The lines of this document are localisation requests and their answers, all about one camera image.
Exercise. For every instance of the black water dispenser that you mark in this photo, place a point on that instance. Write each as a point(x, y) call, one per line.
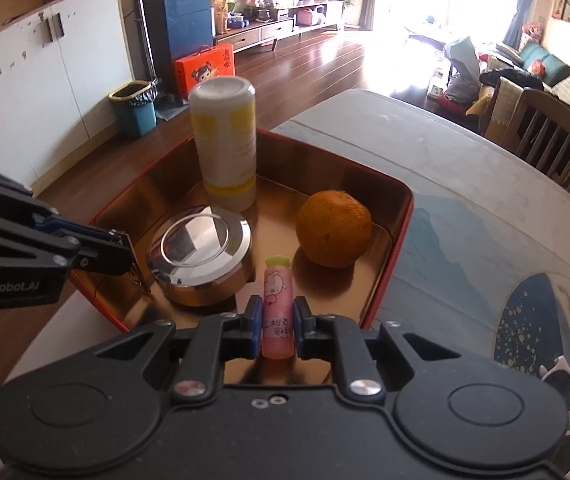
point(180, 25)

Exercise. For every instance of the red tin box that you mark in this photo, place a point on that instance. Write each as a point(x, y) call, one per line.
point(275, 195)

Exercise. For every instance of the pink bouquet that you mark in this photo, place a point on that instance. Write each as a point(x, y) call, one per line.
point(532, 30)

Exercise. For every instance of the wooden dining chair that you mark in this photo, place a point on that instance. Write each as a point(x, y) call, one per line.
point(555, 140)

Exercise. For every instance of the wooden television stand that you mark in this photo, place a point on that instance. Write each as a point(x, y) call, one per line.
point(265, 30)

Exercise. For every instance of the yellow cloth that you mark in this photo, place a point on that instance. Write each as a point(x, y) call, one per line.
point(480, 105)

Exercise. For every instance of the black clothes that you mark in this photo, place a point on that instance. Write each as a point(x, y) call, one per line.
point(510, 79)

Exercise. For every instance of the white bag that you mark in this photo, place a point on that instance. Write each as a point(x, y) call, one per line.
point(462, 70)

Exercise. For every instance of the pink pot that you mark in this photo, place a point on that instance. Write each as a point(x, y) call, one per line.
point(310, 16)

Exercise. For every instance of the orange gift box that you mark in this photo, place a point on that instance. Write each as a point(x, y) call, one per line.
point(205, 72)

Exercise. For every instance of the green sofa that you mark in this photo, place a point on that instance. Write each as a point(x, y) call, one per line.
point(550, 65)

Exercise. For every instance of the round metal tin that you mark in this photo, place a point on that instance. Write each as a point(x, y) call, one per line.
point(195, 240)

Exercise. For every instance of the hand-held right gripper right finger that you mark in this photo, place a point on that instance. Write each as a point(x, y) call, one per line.
point(299, 330)

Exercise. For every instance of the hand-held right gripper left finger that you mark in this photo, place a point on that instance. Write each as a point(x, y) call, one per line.
point(254, 327)

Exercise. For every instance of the white yellow bottle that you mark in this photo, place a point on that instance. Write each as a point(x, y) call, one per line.
point(222, 145)

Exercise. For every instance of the coffee table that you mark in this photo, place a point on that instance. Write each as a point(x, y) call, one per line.
point(430, 35)

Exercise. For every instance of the orange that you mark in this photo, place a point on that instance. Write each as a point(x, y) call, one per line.
point(332, 225)

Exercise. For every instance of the pink lip balm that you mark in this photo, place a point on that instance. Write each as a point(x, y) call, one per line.
point(277, 290)

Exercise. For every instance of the red cushion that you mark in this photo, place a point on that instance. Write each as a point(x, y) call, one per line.
point(536, 66)

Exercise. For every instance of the grey blue curtain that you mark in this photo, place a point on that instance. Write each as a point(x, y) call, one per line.
point(522, 5)

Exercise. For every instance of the white cabinet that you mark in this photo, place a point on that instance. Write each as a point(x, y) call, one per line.
point(40, 90)

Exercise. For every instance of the white sunglasses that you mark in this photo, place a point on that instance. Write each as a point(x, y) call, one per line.
point(547, 375)

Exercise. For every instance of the blue trash bin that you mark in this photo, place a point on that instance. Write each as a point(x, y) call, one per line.
point(135, 115)

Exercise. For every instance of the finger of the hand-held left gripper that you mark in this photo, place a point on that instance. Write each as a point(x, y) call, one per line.
point(105, 257)
point(75, 226)

